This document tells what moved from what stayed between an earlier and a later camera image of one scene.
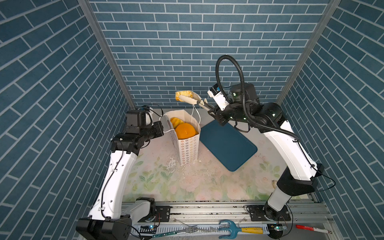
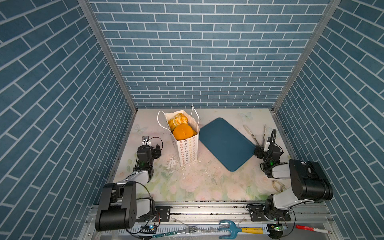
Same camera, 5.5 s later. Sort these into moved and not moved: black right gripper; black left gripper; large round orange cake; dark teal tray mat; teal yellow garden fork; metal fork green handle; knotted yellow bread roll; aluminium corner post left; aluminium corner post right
Moved: knotted yellow bread roll; black left gripper; black right gripper
Not moved: dark teal tray mat; metal fork green handle; teal yellow garden fork; aluminium corner post right; large round orange cake; aluminium corner post left
